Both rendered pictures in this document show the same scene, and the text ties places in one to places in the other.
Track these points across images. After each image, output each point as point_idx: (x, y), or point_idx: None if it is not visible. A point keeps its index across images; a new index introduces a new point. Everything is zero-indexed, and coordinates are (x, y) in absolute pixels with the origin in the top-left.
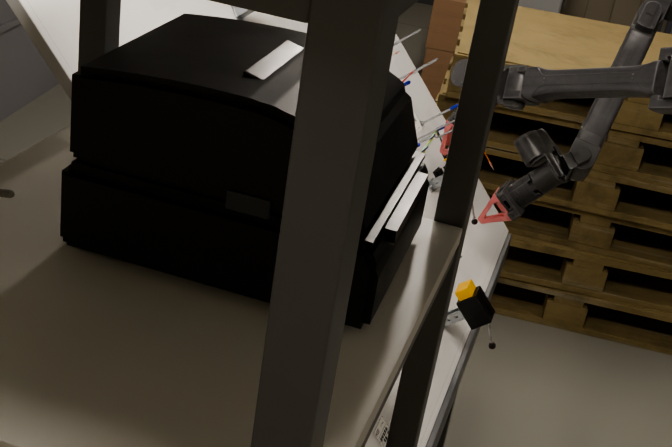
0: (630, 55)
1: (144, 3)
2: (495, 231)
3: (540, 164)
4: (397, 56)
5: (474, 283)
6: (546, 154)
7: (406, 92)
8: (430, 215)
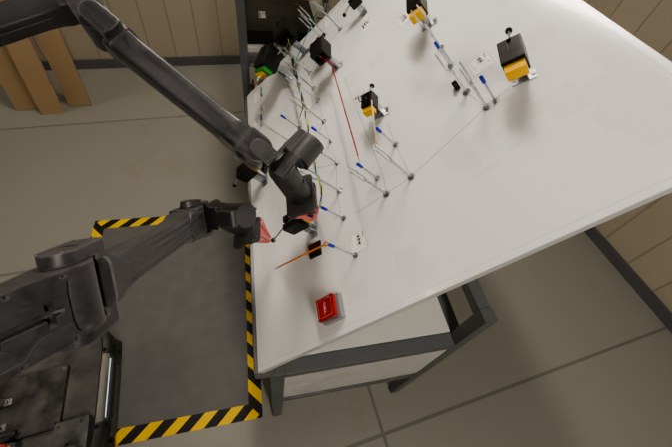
0: (120, 247)
1: None
2: (266, 333)
3: None
4: (423, 259)
5: (260, 243)
6: (222, 203)
7: (383, 247)
8: None
